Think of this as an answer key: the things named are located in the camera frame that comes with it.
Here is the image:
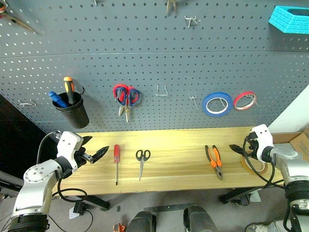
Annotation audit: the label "red handled screwdriver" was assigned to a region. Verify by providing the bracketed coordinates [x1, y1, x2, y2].
[113, 144, 121, 187]

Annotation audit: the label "dark rounded shape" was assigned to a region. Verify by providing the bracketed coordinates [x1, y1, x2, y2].
[126, 210, 157, 232]
[183, 204, 219, 232]

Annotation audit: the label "orange black screwdriver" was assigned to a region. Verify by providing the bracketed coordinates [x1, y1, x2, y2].
[63, 76, 76, 105]

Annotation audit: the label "red handled long nose pliers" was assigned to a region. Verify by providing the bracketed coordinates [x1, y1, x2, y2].
[0, 0, 43, 36]

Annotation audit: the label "grey shoe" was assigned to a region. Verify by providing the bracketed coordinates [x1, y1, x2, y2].
[245, 221, 275, 232]

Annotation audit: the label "grey metal floor plate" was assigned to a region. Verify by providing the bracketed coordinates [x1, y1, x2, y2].
[143, 203, 194, 214]

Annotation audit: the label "black table leg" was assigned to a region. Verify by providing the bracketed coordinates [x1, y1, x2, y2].
[57, 194, 112, 211]
[218, 187, 264, 206]

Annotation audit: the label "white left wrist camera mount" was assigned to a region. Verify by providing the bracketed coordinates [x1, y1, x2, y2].
[56, 131, 84, 168]

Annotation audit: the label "orange black pliers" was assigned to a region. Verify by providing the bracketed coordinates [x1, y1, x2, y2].
[204, 145, 224, 181]

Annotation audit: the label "brown cardboard box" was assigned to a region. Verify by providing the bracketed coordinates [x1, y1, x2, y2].
[271, 125, 309, 163]

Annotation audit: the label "tan tape roll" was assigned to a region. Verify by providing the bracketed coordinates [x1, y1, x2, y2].
[239, 155, 268, 175]

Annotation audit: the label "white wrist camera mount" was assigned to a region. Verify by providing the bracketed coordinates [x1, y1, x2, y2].
[250, 124, 275, 161]
[56, 131, 84, 168]

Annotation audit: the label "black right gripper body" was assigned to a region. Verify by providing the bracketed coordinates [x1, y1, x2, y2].
[243, 132, 259, 159]

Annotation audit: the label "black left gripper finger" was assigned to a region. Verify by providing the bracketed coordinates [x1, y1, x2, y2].
[92, 145, 110, 163]
[81, 135, 93, 147]

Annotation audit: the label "blue tape roll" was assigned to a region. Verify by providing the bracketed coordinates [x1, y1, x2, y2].
[202, 91, 234, 119]

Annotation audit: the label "small double pegboard hook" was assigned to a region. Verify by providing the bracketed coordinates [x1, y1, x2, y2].
[188, 94, 199, 110]

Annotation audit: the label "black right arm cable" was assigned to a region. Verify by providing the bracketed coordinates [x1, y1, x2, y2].
[242, 135, 286, 190]

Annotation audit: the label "black handled scissors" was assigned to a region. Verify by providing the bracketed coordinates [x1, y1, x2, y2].
[135, 149, 152, 182]

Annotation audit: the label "blue handled screwdriver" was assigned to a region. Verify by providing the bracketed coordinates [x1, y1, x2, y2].
[48, 90, 69, 108]

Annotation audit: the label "red blue scissors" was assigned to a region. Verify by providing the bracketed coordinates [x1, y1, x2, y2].
[124, 86, 141, 124]
[112, 84, 130, 117]

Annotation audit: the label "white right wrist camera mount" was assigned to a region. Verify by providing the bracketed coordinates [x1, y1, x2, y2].
[250, 124, 275, 161]

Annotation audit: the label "dark grey pegboard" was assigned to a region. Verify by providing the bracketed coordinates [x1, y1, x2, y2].
[0, 0, 309, 134]

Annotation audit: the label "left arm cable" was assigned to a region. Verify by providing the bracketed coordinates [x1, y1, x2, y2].
[36, 130, 88, 202]

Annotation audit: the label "teal plastic basket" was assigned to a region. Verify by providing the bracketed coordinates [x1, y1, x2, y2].
[267, 5, 309, 34]

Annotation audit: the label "wide wire pegboard hook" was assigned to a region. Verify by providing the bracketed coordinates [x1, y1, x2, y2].
[154, 84, 169, 97]

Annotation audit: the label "steel double prong hook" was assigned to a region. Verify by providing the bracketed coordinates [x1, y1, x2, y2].
[184, 14, 202, 29]

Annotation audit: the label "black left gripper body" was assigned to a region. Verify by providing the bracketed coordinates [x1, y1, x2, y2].
[71, 142, 95, 170]

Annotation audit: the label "black floor device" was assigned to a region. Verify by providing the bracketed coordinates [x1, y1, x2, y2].
[72, 201, 90, 216]

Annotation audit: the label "black plastic cup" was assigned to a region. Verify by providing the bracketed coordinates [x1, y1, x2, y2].
[52, 91, 91, 130]

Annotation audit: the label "red tape roll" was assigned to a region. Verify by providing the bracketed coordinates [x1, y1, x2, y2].
[233, 90, 258, 112]

